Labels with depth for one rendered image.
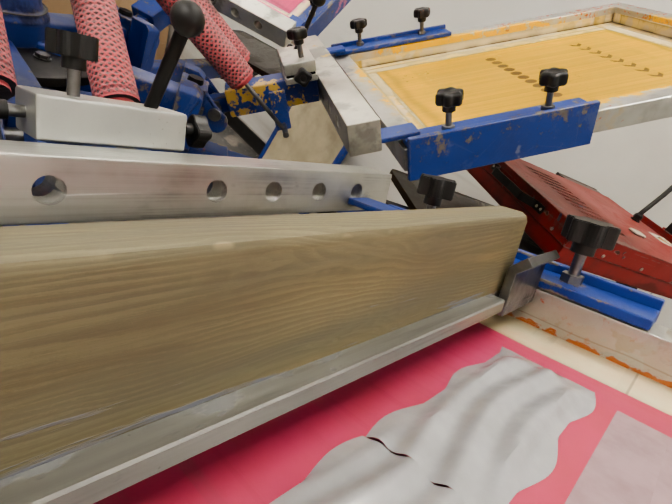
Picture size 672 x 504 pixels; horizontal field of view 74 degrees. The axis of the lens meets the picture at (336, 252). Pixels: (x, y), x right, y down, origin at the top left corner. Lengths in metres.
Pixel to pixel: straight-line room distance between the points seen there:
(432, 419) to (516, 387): 0.08
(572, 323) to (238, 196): 0.33
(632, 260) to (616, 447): 0.92
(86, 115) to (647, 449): 0.46
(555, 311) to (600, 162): 1.79
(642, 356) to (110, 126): 0.48
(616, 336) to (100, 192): 0.43
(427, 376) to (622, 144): 1.96
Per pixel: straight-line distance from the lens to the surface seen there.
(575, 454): 0.30
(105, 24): 0.64
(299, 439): 0.23
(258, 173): 0.45
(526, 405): 0.31
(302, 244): 0.18
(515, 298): 0.40
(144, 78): 0.90
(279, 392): 0.19
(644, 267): 1.27
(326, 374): 0.21
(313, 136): 2.96
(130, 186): 0.39
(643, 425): 0.37
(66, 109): 0.42
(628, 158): 2.20
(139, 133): 0.44
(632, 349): 0.44
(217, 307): 0.16
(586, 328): 0.44
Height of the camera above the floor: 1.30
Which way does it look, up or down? 29 degrees down
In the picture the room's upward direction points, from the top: 28 degrees clockwise
